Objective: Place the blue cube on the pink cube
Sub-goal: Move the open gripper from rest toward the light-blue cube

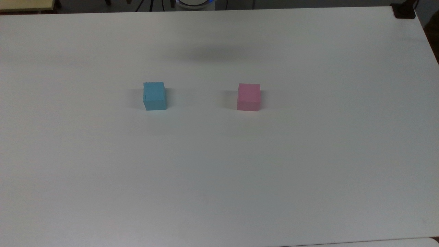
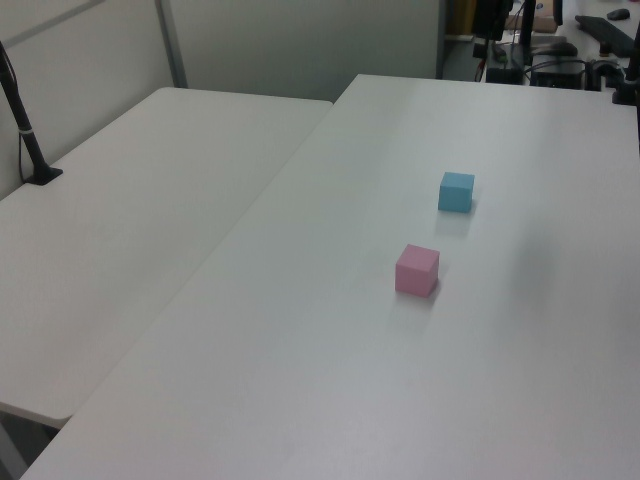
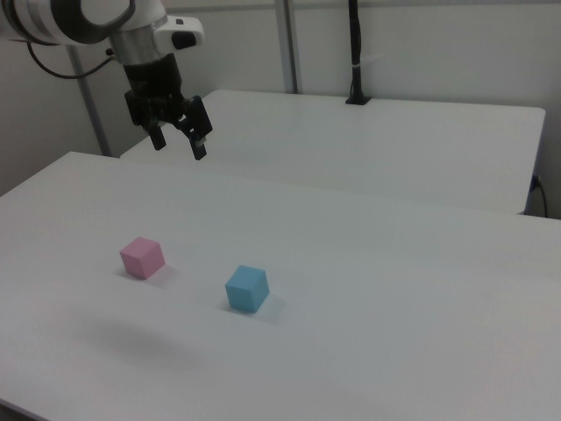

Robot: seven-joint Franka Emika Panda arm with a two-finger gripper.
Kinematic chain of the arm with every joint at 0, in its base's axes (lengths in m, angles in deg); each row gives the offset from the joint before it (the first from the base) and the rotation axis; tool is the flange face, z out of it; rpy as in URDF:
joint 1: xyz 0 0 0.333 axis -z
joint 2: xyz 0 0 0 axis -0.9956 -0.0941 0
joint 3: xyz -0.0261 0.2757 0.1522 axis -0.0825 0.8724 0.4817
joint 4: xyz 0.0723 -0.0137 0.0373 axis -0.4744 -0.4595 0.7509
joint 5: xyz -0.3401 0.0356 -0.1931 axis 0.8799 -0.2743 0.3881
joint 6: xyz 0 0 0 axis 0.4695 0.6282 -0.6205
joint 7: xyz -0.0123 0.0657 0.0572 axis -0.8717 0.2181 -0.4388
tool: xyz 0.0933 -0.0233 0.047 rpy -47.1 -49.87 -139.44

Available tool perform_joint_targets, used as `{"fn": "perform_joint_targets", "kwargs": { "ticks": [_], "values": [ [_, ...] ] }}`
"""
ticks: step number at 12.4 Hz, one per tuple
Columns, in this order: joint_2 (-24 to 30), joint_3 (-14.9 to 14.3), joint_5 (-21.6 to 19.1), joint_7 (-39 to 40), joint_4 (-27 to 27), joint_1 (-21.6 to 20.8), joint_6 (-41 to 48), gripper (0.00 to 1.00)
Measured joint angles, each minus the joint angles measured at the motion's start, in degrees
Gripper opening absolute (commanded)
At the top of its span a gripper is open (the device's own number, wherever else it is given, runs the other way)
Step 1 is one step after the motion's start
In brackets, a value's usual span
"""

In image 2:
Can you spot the black clamp pole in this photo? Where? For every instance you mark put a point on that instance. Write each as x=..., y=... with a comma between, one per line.
x=629, y=80

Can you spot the silver table clamp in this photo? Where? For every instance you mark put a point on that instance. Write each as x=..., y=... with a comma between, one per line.
x=602, y=70

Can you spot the black electronics box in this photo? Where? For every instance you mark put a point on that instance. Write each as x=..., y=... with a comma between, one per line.
x=557, y=75

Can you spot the black computer mouse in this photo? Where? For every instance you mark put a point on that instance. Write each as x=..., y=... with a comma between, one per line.
x=619, y=14

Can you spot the black monitor stand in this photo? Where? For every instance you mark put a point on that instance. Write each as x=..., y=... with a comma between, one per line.
x=527, y=35

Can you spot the pink cube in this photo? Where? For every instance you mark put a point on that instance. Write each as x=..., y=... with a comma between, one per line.
x=415, y=275

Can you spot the yellow panel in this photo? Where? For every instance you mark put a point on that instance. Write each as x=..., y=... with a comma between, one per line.
x=460, y=17

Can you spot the small black box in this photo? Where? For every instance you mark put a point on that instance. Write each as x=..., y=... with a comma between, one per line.
x=502, y=75

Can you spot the black keyboard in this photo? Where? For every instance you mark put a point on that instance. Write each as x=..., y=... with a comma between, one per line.
x=607, y=35

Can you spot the white side table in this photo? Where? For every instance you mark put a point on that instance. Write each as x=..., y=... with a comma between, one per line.
x=125, y=225

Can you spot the grey metal partition post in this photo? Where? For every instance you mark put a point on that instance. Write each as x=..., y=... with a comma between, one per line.
x=172, y=45

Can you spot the brown cardboard box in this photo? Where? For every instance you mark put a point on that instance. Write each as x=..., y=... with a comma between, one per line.
x=545, y=17

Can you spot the black camera stand pole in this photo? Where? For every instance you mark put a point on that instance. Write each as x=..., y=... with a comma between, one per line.
x=22, y=130

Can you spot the blue cube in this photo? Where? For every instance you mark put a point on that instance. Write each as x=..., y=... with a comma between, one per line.
x=455, y=195

